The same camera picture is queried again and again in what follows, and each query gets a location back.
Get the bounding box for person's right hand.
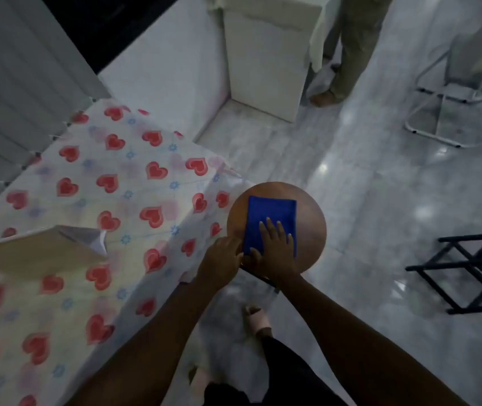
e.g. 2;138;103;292
245;217;301;289

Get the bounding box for person's left hand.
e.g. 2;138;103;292
196;236;244;286

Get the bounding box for round wooden stool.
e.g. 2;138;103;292
226;181;327;292

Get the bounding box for blue cleaning cloth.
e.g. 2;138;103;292
242;196;297;258

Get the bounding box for white desk calendar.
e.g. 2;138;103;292
0;225;108;280

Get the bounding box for person's right forearm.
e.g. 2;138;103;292
266;272;460;406

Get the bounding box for person's left forearm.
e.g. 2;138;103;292
65;272;242;406

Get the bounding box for person's black shorts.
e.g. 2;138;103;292
203;336;348;406

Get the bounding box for heart-patterned tablecloth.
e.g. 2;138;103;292
0;99;252;406

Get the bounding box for pink slipper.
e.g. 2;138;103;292
187;364;211;390
244;305;273;337

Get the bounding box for white cabinet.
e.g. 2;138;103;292
223;0;325;123

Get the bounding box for black metal rack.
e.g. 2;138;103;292
405;232;482;314

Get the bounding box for white draped cloth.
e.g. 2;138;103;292
207;0;340;73

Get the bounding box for dark window pane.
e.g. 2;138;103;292
40;0;183;76

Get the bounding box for grey vertical blinds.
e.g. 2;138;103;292
0;0;111;220

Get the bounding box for white folding chair frame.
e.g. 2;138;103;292
405;33;482;148

